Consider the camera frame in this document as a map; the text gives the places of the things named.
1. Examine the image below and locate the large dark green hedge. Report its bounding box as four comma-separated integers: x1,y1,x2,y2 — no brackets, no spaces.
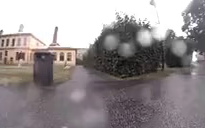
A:
84,12,195,80

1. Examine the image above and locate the large dark tree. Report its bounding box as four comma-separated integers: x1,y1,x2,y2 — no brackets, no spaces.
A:
181,0,205,62

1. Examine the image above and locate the grass lawn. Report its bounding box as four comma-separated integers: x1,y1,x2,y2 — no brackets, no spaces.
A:
0,63,76,85

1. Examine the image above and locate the tall chimney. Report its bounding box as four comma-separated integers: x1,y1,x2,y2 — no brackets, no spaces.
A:
49,26,61,47

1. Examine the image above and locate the grey asphalt road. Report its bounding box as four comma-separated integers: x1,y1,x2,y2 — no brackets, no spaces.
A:
0,61,205,128

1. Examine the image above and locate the flagpole with flag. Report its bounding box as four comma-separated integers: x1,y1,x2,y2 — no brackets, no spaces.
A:
149,0,166,72

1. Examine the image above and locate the dark wheelie bin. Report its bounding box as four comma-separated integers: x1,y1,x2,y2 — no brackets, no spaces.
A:
32,51,56,86

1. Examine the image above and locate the tan building with arched windows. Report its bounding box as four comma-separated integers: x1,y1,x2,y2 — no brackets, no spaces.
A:
0,32,78,66

